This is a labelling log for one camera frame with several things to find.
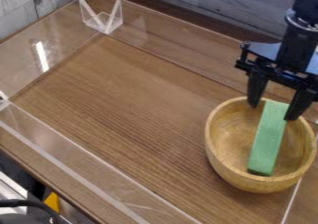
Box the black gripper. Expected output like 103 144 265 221
236 9 318 121

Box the green rectangular block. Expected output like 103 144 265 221
248 100 289 177

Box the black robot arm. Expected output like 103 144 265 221
236 0 318 120

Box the brown wooden bowl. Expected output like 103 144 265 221
204 97 317 193

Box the black device with yellow label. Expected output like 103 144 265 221
25 190 85 224

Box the clear acrylic corner bracket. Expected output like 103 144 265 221
79 0 124 34

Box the clear acrylic front wall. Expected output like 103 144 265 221
0 91 202 224

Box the black cable lower left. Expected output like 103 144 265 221
0 199 61 224

